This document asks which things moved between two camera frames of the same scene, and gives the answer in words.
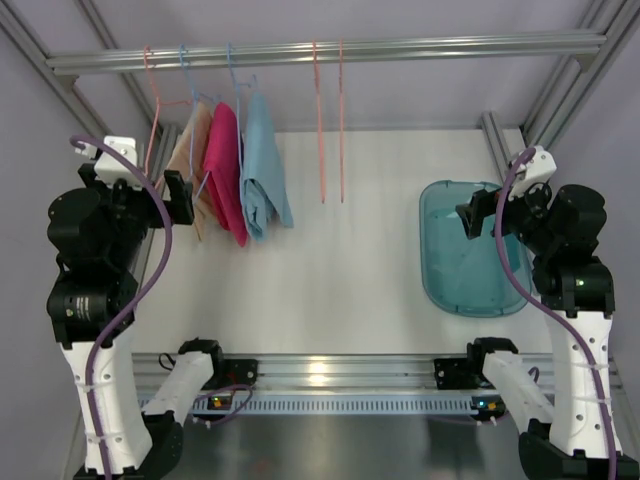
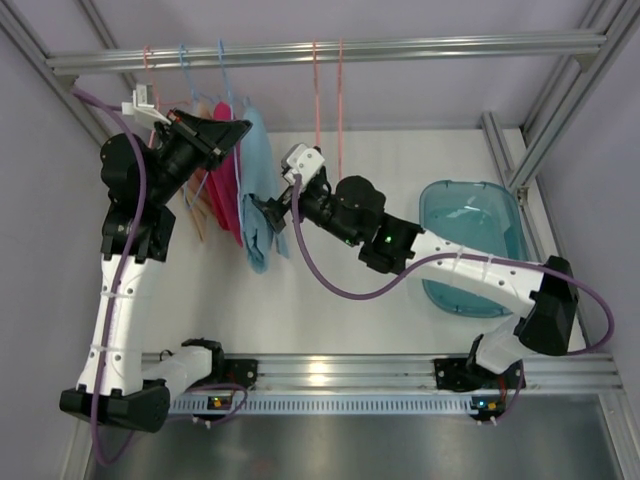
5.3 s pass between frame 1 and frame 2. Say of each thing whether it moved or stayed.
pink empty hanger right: stayed
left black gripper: moved
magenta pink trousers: stayed
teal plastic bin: stayed
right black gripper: moved
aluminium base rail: stayed
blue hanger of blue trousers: moved
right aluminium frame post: stayed
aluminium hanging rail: stayed
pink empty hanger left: stayed
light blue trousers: moved
